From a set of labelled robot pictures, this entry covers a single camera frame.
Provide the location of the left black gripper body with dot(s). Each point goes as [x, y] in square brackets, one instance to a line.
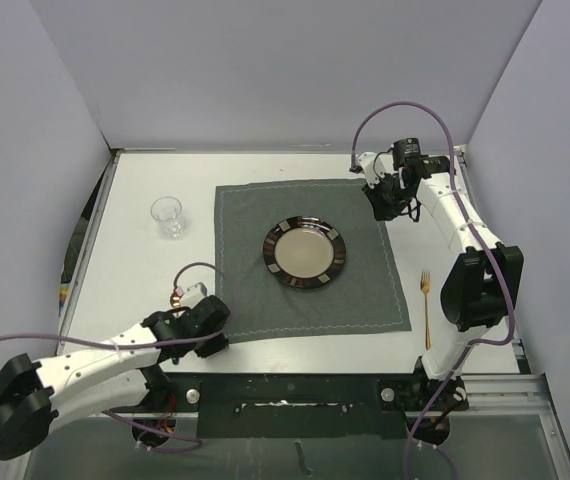
[206, 348]

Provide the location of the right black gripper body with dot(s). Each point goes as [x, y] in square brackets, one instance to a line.
[388, 196]

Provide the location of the gold fork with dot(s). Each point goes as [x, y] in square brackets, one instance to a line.
[425, 285]

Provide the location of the grey cloth placemat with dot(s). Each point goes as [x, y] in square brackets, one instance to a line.
[366, 298]

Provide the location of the dark rimmed dinner plate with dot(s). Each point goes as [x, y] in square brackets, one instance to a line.
[304, 252]

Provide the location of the clear drinking glass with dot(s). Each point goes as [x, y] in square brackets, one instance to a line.
[168, 212]

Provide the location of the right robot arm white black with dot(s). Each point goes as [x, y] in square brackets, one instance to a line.
[482, 285]

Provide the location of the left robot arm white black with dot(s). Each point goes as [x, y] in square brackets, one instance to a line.
[37, 396]

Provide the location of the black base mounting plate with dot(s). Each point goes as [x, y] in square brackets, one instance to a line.
[234, 406]

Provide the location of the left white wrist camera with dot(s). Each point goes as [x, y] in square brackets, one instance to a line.
[192, 295]

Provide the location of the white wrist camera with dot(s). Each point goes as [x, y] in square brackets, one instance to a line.
[192, 295]
[371, 166]

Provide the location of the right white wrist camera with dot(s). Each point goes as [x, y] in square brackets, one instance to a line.
[371, 166]

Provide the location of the gold spoon green handle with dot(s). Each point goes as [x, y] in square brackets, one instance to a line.
[175, 303]

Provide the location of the aluminium frame rail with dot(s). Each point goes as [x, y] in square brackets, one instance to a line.
[505, 395]

